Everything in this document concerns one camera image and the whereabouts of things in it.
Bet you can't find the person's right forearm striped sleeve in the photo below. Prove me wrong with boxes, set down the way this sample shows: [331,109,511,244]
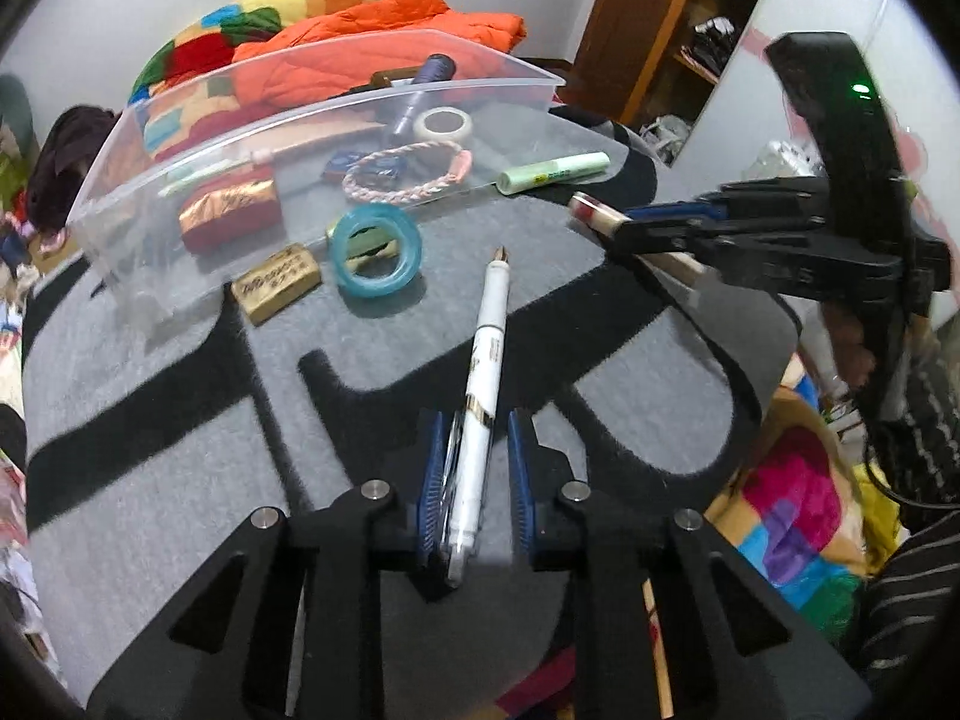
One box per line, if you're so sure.
[855,356,960,695]

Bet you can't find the purple bottle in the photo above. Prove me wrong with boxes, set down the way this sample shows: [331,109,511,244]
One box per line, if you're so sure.
[390,52,457,142]

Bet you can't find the beige cosmetic tube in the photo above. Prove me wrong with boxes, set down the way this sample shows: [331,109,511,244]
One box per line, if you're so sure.
[568,191,710,287]

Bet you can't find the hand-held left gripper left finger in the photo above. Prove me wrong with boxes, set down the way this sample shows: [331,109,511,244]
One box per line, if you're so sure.
[86,409,460,720]

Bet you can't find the wooden wardrobe shelves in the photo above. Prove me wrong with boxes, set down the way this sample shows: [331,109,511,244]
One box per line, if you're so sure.
[571,0,788,132]

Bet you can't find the grey neck pillow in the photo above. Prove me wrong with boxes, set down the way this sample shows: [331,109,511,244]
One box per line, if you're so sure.
[0,73,40,166]

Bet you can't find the gold tea packet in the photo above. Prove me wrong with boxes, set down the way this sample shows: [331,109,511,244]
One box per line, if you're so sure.
[231,241,325,327]

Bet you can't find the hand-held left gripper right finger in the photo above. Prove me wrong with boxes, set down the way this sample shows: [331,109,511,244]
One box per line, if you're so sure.
[506,409,875,720]

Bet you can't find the braided rope bracelet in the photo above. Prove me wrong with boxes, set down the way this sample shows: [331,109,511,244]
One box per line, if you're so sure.
[341,141,473,205]

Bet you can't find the person's right hand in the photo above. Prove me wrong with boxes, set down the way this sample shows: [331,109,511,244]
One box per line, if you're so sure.
[821,304,880,395]

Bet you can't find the clear plastic storage box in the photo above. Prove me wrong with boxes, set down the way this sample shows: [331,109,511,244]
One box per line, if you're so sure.
[66,28,567,346]

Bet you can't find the white pen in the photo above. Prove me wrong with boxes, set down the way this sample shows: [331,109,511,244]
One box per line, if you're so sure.
[445,244,515,590]

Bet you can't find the blue card box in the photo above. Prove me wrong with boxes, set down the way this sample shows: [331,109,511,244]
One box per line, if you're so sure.
[324,148,376,182]

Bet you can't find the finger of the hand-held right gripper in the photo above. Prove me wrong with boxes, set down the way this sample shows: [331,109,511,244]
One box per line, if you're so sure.
[609,219,905,295]
[622,178,830,224]

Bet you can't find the dark clothing pile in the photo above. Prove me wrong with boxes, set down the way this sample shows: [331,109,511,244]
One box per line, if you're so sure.
[28,106,121,235]

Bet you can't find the light green lip balm stick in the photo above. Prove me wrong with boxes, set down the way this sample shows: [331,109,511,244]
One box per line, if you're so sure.
[499,151,611,194]

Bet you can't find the grey and black blanket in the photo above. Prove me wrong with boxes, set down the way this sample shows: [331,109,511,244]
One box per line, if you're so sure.
[21,101,805,720]

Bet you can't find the orange puffer jacket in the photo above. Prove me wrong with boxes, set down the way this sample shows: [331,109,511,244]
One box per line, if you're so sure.
[231,0,527,115]

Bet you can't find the colourful patchwork quilt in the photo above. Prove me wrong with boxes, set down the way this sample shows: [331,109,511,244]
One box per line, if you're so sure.
[127,0,905,720]

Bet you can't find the red tea packet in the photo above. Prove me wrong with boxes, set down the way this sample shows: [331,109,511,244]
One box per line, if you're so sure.
[178,169,284,254]

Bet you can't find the teal tape roll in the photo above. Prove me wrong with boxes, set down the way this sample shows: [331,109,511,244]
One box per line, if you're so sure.
[330,204,427,299]

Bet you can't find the white bandage roll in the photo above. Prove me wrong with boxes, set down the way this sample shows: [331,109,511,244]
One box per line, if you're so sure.
[414,106,477,142]

